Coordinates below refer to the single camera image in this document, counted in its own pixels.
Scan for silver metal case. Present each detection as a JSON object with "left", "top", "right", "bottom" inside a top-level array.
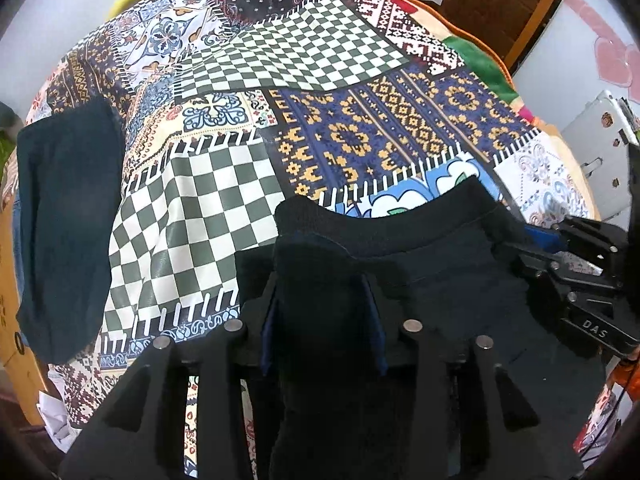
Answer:
[{"left": 562, "top": 90, "right": 639, "bottom": 228}]

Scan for wooden lap desk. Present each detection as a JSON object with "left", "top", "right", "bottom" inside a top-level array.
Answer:
[{"left": 1, "top": 200, "right": 47, "bottom": 426}]

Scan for patchwork patterned bedspread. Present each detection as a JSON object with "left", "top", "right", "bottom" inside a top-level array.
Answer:
[{"left": 24, "top": 0, "right": 601, "bottom": 478}]

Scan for dark teal folded garment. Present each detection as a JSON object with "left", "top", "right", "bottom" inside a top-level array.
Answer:
[{"left": 17, "top": 96, "right": 124, "bottom": 364}]

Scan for black pants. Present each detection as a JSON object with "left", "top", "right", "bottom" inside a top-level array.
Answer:
[{"left": 235, "top": 180, "right": 604, "bottom": 479}]

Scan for white crumpled paper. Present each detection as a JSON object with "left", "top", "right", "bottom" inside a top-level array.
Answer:
[{"left": 36, "top": 391, "right": 80, "bottom": 453}]

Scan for blue denim jeans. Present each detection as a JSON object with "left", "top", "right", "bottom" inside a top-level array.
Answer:
[{"left": 12, "top": 191, "right": 25, "bottom": 302}]

